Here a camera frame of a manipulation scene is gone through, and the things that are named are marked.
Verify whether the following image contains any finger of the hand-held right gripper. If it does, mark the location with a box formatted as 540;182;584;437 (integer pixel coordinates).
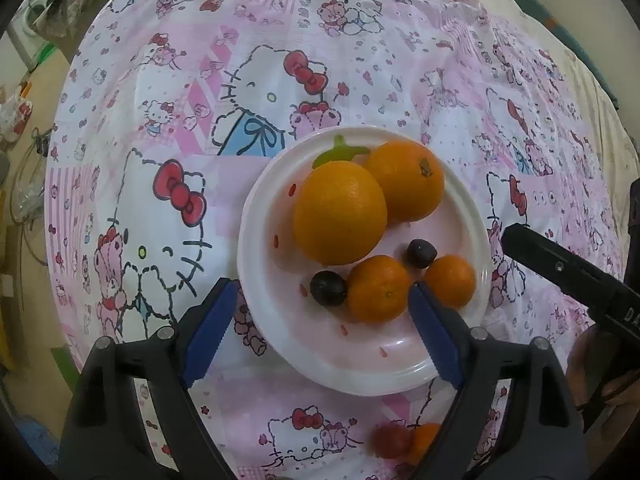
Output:
627;177;640;241
501;224;621;311

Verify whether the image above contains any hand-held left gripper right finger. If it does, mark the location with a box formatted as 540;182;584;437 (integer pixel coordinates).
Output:
407;281;588;480

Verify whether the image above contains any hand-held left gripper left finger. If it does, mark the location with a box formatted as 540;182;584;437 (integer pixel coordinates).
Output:
57;277;241;480

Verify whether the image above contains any dark grape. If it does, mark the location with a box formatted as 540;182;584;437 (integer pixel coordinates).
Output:
405;239;438;269
310;270;347;307

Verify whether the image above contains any pink strawberry-print plate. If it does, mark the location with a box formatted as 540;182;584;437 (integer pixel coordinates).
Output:
236;126;493;397

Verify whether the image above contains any large orange with dark mark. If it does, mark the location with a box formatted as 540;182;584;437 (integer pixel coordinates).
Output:
362;141;446;223

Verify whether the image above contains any person's right hand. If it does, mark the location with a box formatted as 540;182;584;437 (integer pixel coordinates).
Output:
566;326;640;411

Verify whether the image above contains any red cherry tomato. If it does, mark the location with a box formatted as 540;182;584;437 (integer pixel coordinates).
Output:
372;422;413;460

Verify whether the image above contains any pink cartoon printed blanket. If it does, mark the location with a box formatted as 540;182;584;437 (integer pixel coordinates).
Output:
42;0;628;480

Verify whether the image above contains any white plastic bag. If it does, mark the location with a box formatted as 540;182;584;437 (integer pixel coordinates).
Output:
0;85;36;143

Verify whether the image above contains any green dustpan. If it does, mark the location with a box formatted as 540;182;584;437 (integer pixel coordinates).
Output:
35;42;61;66

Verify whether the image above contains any hose on floor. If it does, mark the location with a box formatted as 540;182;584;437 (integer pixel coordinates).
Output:
7;125;56;266

